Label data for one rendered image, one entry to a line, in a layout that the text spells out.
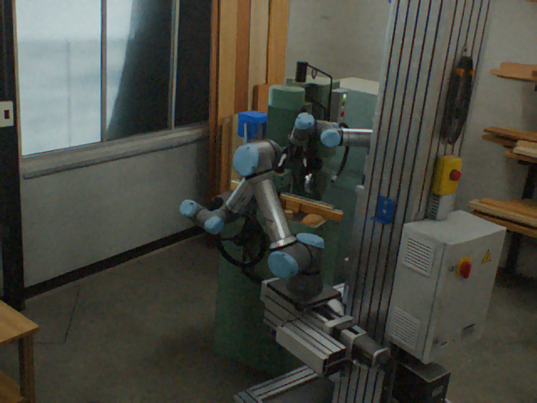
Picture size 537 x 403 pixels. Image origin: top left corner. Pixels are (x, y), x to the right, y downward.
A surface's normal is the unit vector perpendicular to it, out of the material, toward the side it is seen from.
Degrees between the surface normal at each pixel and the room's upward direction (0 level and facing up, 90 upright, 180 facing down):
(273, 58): 86
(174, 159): 90
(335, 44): 90
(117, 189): 90
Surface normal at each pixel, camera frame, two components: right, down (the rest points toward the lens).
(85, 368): 0.09, -0.94
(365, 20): -0.60, 0.22
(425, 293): -0.78, 0.14
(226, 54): 0.79, 0.22
